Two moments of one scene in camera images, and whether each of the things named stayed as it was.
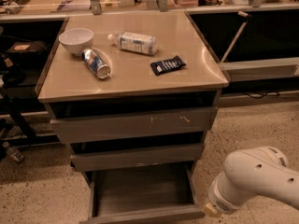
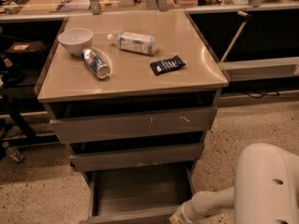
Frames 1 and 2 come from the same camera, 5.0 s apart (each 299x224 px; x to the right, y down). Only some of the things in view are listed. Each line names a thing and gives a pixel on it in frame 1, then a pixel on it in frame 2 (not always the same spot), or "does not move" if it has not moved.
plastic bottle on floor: x=16 y=155 does not move
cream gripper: x=220 y=201 → x=186 y=211
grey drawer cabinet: x=135 y=95 does not move
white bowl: x=76 y=40 does not move
